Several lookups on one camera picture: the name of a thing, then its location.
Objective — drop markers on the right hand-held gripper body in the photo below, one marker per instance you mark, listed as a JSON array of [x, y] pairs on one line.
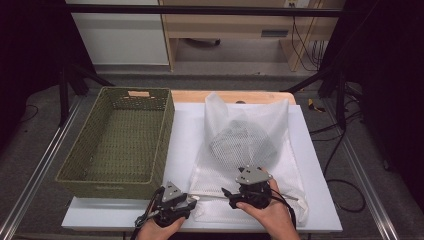
[[253, 193]]

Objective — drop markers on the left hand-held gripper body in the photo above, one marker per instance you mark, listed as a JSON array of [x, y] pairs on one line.
[[171, 206]]

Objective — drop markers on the white mesh laundry bag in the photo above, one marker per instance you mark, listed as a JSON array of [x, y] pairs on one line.
[[213, 173]]

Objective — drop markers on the blue denim jeans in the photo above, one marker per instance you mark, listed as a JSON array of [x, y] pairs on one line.
[[243, 143]]

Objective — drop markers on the green woven basket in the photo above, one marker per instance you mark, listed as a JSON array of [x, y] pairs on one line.
[[86, 153]]

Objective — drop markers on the person's left hand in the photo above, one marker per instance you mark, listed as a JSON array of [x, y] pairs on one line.
[[153, 233]]

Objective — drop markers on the person's right hand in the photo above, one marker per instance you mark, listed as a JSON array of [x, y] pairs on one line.
[[276, 220]]

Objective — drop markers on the white table board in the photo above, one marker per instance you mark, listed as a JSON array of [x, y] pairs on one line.
[[180, 133]]

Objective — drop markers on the yellow and black tool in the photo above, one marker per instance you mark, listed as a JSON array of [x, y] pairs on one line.
[[313, 106]]

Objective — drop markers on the black metal stand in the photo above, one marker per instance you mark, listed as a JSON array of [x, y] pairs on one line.
[[340, 96], [64, 96]]

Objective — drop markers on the wooden desk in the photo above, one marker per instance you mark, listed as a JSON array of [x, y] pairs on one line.
[[226, 28]]

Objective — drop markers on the white cabinet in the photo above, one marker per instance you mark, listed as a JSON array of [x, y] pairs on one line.
[[123, 40]]

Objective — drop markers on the black horizontal bar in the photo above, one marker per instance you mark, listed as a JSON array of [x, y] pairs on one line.
[[200, 10]]

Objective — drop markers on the black curtain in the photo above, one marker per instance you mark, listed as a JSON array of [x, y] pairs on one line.
[[30, 50], [390, 66]]

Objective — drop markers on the aluminium rail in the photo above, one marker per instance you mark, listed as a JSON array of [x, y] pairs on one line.
[[36, 173], [366, 180]]

